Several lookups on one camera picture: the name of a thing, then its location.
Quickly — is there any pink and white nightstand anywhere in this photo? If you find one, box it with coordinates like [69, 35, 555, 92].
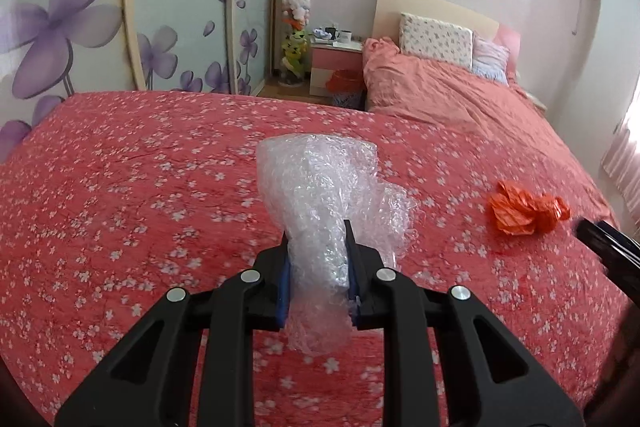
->
[308, 38, 365, 96]

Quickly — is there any orange plastic bag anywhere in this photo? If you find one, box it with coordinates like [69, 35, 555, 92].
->
[487, 179, 572, 238]

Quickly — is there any pink curtain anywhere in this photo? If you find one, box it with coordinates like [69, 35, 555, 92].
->
[600, 72, 640, 228]

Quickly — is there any small bin with orange liner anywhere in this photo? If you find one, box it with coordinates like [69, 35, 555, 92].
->
[324, 69, 365, 110]

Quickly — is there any white floral pillow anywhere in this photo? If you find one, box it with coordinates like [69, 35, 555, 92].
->
[399, 12, 475, 70]

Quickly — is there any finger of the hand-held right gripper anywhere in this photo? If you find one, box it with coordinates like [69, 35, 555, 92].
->
[571, 217, 640, 280]

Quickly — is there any cream and pink headboard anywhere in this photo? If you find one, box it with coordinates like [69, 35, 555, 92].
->
[372, 0, 522, 58]

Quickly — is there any clear bubble wrap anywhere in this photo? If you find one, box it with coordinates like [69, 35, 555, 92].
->
[256, 133, 418, 357]

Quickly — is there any red flower printed blanket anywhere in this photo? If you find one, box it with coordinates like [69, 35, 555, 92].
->
[0, 89, 633, 427]

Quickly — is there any pink striped pillow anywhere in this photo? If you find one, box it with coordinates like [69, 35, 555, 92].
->
[471, 36, 512, 85]

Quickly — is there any salmon pink duvet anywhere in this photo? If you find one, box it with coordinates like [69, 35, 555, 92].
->
[361, 37, 621, 228]

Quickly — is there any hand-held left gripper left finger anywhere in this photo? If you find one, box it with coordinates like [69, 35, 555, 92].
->
[54, 232, 292, 427]

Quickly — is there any clear tube of plush toys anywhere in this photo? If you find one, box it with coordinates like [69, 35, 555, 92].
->
[276, 0, 317, 86]

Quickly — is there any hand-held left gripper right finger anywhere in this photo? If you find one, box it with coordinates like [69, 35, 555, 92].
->
[343, 219, 586, 427]

